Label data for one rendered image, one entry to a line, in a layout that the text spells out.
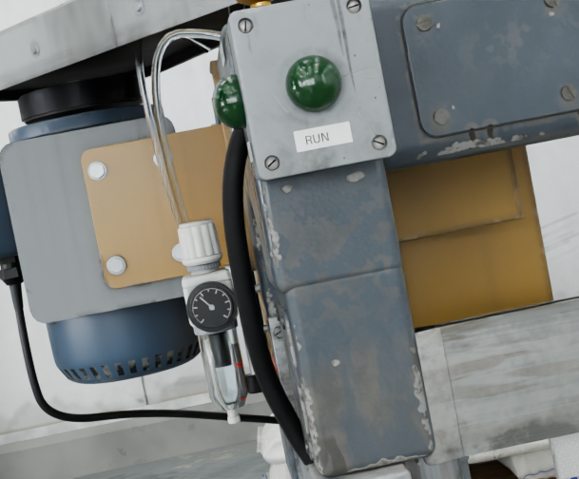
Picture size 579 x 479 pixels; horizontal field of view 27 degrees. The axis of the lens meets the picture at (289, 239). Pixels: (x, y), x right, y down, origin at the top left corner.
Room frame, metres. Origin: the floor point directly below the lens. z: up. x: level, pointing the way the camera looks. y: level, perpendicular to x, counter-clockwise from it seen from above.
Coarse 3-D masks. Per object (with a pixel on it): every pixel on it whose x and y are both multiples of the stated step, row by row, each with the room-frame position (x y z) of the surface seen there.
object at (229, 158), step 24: (240, 144) 0.69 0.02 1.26; (240, 168) 0.69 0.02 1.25; (240, 192) 0.69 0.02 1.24; (240, 216) 0.69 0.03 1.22; (240, 240) 0.69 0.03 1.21; (240, 264) 0.69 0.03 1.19; (240, 288) 0.69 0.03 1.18; (240, 312) 0.70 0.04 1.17; (264, 336) 0.71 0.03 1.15; (264, 360) 0.71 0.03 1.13; (264, 384) 0.71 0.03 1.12; (288, 408) 0.72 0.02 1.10; (288, 432) 0.72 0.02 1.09
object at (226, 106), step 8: (224, 80) 0.64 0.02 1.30; (232, 80) 0.64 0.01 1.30; (216, 88) 0.64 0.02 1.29; (224, 88) 0.64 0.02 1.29; (232, 88) 0.64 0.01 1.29; (240, 88) 0.64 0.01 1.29; (216, 96) 0.64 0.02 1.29; (224, 96) 0.64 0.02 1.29; (232, 96) 0.63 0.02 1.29; (240, 96) 0.63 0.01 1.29; (216, 104) 0.64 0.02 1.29; (224, 104) 0.64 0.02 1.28; (232, 104) 0.63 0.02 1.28; (240, 104) 0.63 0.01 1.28; (216, 112) 0.64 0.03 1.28; (224, 112) 0.64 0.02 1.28; (232, 112) 0.64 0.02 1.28; (240, 112) 0.64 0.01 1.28; (224, 120) 0.64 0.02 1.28; (232, 120) 0.64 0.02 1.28; (240, 120) 0.64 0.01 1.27; (240, 128) 0.65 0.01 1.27
